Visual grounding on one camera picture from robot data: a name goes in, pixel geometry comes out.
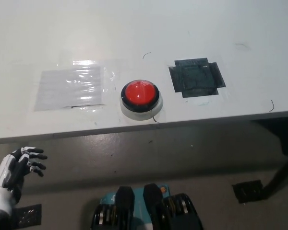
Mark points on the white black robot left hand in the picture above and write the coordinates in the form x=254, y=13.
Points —
x=9, y=167

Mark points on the red dome push button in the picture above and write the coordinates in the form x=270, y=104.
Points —
x=140, y=92

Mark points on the black tape patch on desk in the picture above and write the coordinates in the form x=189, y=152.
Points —
x=196, y=77

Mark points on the black floor tape patch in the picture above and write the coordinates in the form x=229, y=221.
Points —
x=247, y=191
x=26, y=215

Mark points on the grey sheet under clear tape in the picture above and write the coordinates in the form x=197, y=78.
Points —
x=67, y=88

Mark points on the black table leg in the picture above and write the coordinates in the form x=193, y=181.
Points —
x=282, y=173

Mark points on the dark table underframe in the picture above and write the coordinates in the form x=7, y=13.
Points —
x=280, y=129

